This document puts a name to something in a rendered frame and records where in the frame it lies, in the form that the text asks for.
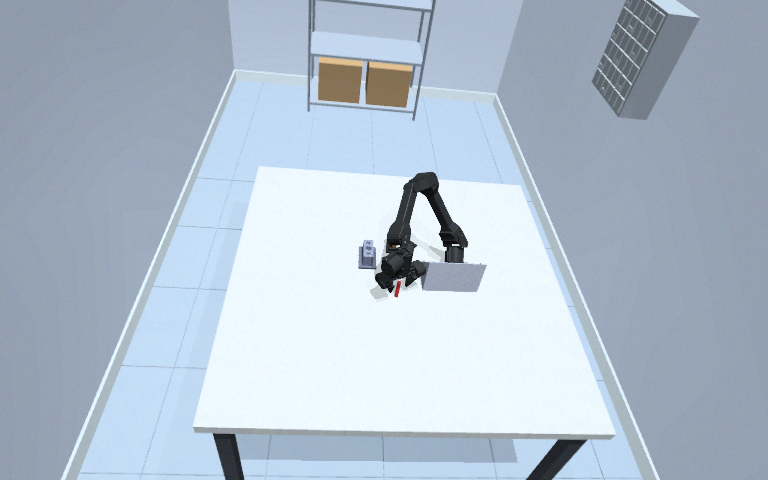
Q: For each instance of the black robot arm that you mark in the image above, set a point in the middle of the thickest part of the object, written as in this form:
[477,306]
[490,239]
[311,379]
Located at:
[400,231]

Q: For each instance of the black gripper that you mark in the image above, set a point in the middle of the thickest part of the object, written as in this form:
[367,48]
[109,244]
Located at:
[412,272]

